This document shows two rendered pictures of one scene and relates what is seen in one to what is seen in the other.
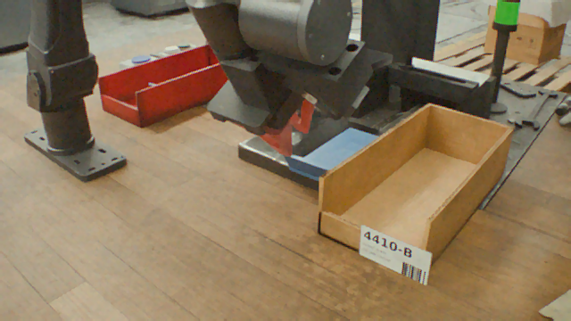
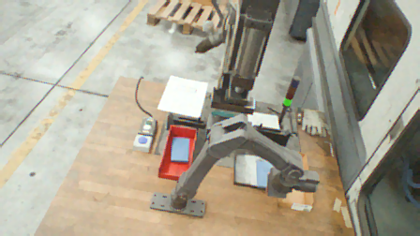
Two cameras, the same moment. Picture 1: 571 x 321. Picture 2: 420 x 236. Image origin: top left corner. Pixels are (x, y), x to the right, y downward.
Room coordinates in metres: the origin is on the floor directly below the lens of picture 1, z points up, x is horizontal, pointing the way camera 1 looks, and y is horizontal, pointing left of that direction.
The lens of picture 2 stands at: (0.01, 0.76, 1.99)
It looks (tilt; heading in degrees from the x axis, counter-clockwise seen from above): 41 degrees down; 319
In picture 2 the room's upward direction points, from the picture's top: 12 degrees clockwise
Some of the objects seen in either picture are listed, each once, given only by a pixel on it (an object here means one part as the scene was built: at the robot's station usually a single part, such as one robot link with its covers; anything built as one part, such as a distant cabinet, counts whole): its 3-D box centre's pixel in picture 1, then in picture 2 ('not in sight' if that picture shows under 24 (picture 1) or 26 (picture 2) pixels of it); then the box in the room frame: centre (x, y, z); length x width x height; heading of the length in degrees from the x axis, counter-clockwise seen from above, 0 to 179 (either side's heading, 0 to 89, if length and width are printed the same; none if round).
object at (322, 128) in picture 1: (324, 148); (254, 171); (0.58, -0.04, 0.91); 0.17 x 0.16 x 0.02; 51
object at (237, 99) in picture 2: not in sight; (238, 71); (0.86, -0.09, 1.22); 0.26 x 0.18 x 0.30; 141
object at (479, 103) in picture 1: (468, 102); (281, 136); (0.66, -0.27, 0.95); 0.06 x 0.03 x 0.09; 51
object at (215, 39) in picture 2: not in sight; (217, 38); (1.09, -0.14, 1.25); 0.19 x 0.07 x 0.19; 51
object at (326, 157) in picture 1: (342, 147); (265, 174); (0.53, -0.06, 0.93); 0.15 x 0.07 x 0.03; 143
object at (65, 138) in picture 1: (67, 126); (178, 199); (0.59, 0.32, 0.94); 0.20 x 0.07 x 0.08; 51
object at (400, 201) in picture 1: (428, 180); (293, 179); (0.46, -0.16, 0.93); 0.25 x 0.13 x 0.08; 141
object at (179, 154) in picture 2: not in sight; (180, 148); (0.82, 0.18, 0.92); 0.15 x 0.07 x 0.03; 147
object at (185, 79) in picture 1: (178, 80); (178, 152); (0.80, 0.20, 0.93); 0.25 x 0.12 x 0.06; 141
